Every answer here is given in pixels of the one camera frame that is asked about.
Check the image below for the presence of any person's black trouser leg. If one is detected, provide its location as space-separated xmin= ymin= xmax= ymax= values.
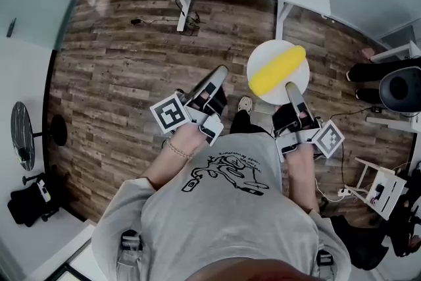
xmin=229 ymin=109 xmax=270 ymax=136

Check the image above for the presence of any beaded bracelet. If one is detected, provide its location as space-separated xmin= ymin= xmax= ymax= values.
xmin=165 ymin=137 xmax=195 ymax=161

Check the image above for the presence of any yellow corn cob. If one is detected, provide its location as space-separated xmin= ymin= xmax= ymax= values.
xmin=248 ymin=45 xmax=307 ymax=97

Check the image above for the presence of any person's left forearm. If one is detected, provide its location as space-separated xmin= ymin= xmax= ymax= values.
xmin=144 ymin=125 xmax=207 ymax=190

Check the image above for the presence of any round black marble side table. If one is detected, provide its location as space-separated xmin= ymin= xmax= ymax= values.
xmin=10 ymin=101 xmax=68 ymax=172

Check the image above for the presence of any white plate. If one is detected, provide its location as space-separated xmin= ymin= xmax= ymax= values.
xmin=246 ymin=39 xmax=310 ymax=106

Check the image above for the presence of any gray shoulder strap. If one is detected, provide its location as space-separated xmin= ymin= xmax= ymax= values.
xmin=116 ymin=229 xmax=145 ymax=270
xmin=314 ymin=249 xmax=335 ymax=279

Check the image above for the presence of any gray printed t-shirt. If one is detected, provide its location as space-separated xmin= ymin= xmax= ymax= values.
xmin=91 ymin=133 xmax=353 ymax=281

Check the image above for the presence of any white desk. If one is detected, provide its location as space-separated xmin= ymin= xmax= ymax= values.
xmin=369 ymin=40 xmax=421 ymax=64

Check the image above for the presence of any black bag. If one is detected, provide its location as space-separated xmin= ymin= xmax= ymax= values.
xmin=7 ymin=180 xmax=61 ymax=228

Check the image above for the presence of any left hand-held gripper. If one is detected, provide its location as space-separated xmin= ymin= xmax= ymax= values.
xmin=149 ymin=64 xmax=230 ymax=147

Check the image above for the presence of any person's right forearm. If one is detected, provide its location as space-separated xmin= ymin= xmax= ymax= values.
xmin=283 ymin=143 xmax=322 ymax=215

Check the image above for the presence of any black round chair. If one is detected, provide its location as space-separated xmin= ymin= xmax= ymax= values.
xmin=378 ymin=66 xmax=421 ymax=115

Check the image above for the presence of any person's beige shoe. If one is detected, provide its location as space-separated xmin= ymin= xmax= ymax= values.
xmin=237 ymin=95 xmax=255 ymax=116

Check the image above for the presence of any black power adapter with cable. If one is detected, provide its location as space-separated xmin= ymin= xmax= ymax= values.
xmin=130 ymin=0 xmax=202 ymax=38

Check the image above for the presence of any white wooden stool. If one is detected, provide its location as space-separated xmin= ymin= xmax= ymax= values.
xmin=343 ymin=157 xmax=409 ymax=222

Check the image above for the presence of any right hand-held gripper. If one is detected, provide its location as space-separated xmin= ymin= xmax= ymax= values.
xmin=272 ymin=82 xmax=345 ymax=163

